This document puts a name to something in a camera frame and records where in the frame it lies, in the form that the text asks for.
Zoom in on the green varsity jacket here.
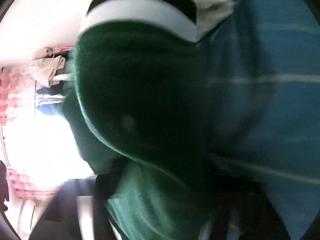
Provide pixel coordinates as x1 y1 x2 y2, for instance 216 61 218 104
61 0 276 240

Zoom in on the clothes pile on shelf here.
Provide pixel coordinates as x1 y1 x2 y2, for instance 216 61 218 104
29 45 74 115

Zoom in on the blue striped bed sheet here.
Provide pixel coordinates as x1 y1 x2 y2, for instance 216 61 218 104
197 0 320 240

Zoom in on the white fluffy folded blanket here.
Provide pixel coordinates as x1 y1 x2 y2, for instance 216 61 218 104
196 0 235 41

